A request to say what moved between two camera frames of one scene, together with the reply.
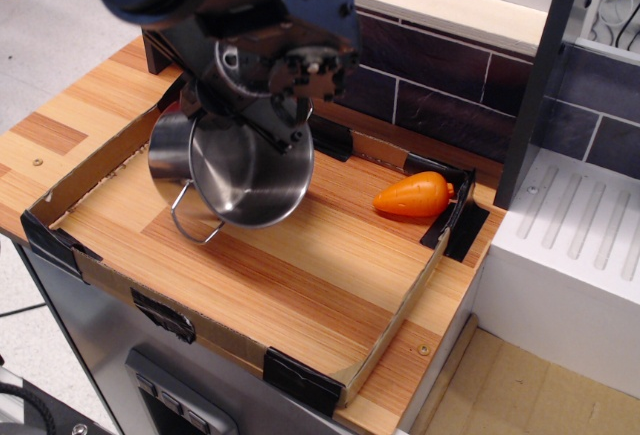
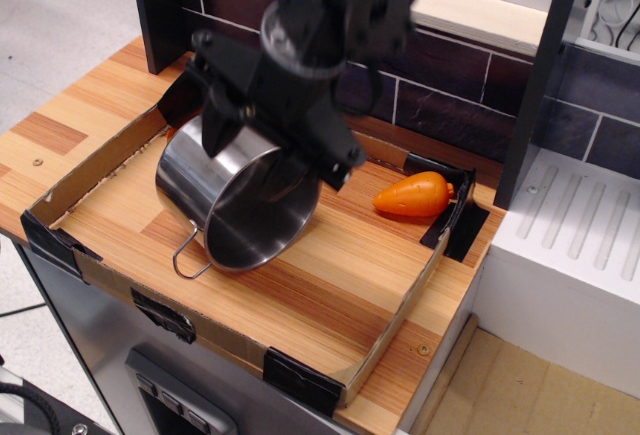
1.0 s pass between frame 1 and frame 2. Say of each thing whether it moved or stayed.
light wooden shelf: stayed
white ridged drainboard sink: stayed
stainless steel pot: moved
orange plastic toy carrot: stayed
